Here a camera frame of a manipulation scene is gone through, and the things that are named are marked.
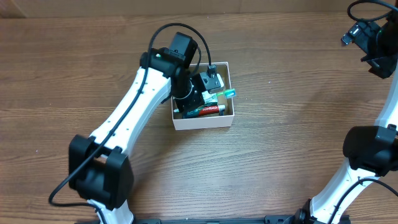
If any green toothbrush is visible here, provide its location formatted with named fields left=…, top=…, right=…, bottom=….
left=216, top=88, right=236, bottom=99

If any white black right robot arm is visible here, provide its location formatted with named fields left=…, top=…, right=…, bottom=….
left=286, top=10, right=397, bottom=223

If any white cardboard box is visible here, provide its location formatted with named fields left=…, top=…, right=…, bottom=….
left=171, top=62, right=235, bottom=131

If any red green toothpaste tube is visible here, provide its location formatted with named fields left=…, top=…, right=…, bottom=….
left=182, top=105, right=226, bottom=119

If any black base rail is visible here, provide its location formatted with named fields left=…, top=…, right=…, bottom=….
left=133, top=215, right=295, bottom=224

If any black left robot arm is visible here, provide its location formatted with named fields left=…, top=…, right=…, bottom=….
left=68, top=32, right=224, bottom=223

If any green soap box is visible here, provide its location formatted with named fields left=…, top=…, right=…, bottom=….
left=202, top=92, right=218, bottom=107

